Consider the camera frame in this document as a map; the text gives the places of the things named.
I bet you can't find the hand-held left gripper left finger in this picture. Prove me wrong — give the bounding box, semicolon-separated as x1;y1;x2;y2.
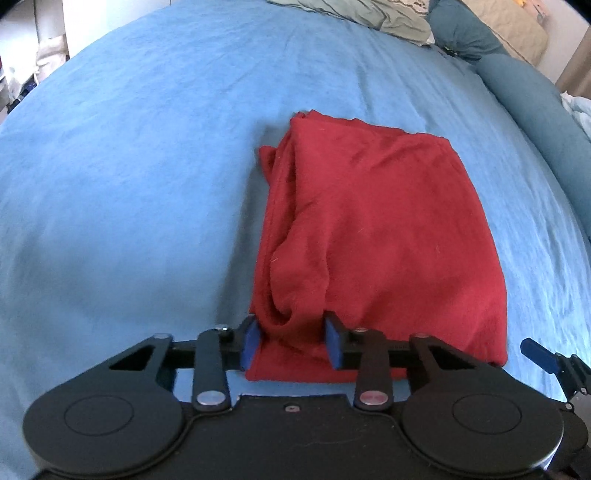
60;314;262;413

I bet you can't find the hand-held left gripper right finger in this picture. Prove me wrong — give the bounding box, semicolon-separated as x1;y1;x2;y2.
323;311;519;411

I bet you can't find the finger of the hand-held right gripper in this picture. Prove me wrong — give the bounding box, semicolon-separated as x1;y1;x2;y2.
520;338;591;409

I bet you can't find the red knit sweater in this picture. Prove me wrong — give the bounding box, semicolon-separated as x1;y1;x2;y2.
244;110;509;385

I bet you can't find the bed with blue sheet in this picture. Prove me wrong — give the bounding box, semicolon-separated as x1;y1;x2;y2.
0;0;591;480

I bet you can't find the dark blue duvet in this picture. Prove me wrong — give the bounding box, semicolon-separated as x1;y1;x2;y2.
475;51;591;210

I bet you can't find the light blue blanket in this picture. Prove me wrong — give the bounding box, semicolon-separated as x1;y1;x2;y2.
560;91;591;139

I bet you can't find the beige curtain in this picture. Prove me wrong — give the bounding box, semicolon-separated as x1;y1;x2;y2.
554;11;591;99

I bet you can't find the beige quilted headboard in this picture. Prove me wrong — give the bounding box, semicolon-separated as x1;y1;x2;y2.
478;0;550;66

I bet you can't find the green pillow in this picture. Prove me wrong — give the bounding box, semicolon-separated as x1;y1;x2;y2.
267;0;433;45

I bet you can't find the dark blue pillow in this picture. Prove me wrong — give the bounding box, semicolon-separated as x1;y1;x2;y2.
427;0;511;62

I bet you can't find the beige cloth bag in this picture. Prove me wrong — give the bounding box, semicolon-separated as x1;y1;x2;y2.
36;37;71;83

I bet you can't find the white shelf unit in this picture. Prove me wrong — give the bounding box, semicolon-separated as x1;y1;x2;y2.
0;0;72;118

